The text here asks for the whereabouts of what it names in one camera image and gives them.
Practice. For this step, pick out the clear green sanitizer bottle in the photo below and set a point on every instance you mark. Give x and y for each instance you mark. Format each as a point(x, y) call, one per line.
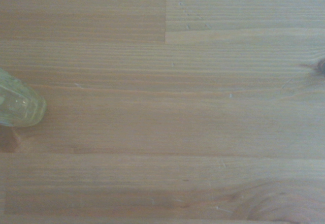
point(17, 106)

